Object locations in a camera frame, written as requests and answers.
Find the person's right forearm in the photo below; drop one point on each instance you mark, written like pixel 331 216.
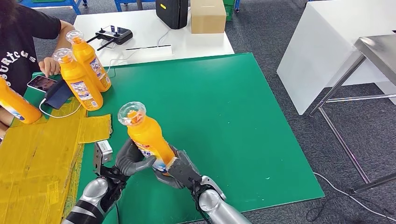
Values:
pixel 4 126

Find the person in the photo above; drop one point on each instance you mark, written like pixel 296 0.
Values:
pixel 18 46

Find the black remote controller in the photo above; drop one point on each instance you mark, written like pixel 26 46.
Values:
pixel 119 35

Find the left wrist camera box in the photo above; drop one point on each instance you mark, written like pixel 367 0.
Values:
pixel 103 151

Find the brown cardboard box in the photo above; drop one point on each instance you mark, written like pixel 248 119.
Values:
pixel 208 18

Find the smartphone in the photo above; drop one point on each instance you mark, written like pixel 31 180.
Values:
pixel 41 83

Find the orange bottle with clear cap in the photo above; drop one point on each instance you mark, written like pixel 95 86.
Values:
pixel 85 53
pixel 74 79
pixel 17 106
pixel 148 133

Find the green table mat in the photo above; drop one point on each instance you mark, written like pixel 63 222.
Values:
pixel 216 92

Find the person's left hand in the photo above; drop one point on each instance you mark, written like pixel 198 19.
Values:
pixel 49 67

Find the white panel table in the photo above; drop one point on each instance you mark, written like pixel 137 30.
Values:
pixel 321 46

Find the blue tablet case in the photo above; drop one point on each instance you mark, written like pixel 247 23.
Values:
pixel 59 95

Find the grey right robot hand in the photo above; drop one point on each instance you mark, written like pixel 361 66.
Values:
pixel 184 171

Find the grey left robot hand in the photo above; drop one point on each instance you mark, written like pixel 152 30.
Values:
pixel 130 160

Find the person's left forearm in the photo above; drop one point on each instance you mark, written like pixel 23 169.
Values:
pixel 66 31

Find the stainless steel table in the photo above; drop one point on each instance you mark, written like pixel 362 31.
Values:
pixel 377 49

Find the blue metal cart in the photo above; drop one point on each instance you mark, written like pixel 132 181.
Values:
pixel 55 3

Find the small yellow taped cardboard piece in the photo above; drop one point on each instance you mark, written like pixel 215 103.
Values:
pixel 94 129

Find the black case with yellow tag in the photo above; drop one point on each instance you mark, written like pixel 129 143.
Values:
pixel 170 14

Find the green plastic crate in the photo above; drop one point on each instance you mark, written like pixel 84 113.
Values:
pixel 230 10

